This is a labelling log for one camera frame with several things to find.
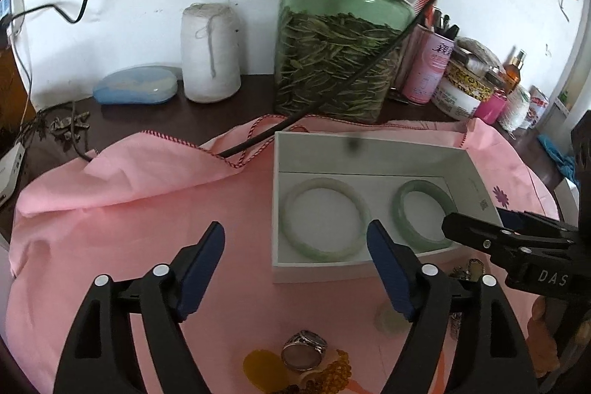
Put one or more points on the pink bottle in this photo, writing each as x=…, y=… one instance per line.
x=489, y=108

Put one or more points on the blue cloth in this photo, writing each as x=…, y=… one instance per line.
x=561, y=158

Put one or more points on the pale white jade bangle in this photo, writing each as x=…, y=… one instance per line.
x=288, y=223

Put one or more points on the white cardboard box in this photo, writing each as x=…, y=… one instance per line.
x=369, y=154

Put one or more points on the pink printed can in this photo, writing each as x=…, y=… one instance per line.
x=425, y=71

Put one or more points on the white power strip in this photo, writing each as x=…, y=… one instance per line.
x=10, y=172

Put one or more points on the grey twine bundle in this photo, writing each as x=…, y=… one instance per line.
x=478, y=50

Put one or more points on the brown wooden box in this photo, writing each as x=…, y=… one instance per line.
x=11, y=89

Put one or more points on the pink cloth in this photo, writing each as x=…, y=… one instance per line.
x=138, y=200

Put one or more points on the bunch of pens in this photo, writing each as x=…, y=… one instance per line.
x=441, y=20

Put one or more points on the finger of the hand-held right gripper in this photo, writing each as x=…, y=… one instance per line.
x=531, y=221
x=466, y=230

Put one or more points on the white plastic jar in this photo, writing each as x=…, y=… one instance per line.
x=455, y=103

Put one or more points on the green jade bangle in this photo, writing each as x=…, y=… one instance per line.
x=400, y=209

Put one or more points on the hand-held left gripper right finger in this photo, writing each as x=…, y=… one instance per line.
x=388, y=269

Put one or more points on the red white can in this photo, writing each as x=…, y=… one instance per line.
x=538, y=108

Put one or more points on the amber perfume bottle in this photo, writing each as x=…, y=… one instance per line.
x=515, y=71

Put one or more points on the blue plastic case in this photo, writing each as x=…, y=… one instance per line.
x=134, y=84

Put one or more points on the person's right hand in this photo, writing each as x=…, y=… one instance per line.
x=545, y=338

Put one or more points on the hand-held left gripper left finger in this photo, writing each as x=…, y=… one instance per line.
x=203, y=269

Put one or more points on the yellow patterned tin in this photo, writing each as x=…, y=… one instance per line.
x=468, y=80

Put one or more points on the green glass jar with leaves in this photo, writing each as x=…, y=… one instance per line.
x=332, y=66

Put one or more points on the amber yellow pendant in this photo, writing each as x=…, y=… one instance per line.
x=263, y=368

